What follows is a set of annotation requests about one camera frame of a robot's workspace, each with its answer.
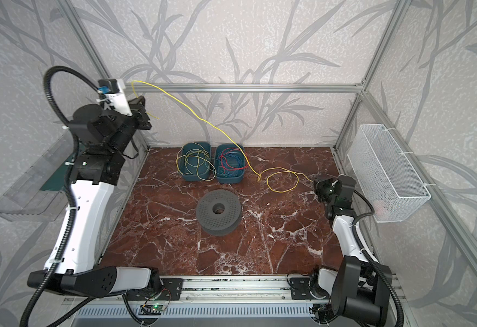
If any teal plastic bin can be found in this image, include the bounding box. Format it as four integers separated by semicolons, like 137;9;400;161
177;142;212;182
214;143;248;184

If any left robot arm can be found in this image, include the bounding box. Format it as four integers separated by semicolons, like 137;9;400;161
20;65;163;326

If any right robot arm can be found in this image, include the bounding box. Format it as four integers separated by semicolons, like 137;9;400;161
309;174;405;326

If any pink object in basket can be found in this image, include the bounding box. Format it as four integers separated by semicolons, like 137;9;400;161
373;200;390;220

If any small green circuit board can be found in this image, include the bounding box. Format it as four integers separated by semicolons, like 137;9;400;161
138;304;168;316

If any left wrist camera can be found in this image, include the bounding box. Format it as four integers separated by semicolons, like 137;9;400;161
97;78;133;117

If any white wire mesh basket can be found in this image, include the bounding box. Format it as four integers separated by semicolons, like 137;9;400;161
347;124;431;223

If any yellow cable bundle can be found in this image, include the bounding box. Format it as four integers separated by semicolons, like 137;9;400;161
176;146;217;181

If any red cable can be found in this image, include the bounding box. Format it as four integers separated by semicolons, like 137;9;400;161
218;146;248;172

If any blue cable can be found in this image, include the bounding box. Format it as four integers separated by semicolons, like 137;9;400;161
218;152;245;177

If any aluminium frame crossbar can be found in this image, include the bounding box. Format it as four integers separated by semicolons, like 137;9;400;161
127;81;362;93

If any grey perforated cable spool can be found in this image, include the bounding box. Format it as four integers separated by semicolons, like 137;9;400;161
196;189;242;237

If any clear plastic wall tray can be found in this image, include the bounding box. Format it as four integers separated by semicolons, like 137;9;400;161
0;132;73;222

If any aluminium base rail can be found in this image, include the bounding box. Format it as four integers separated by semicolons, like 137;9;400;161
129;274;330;305

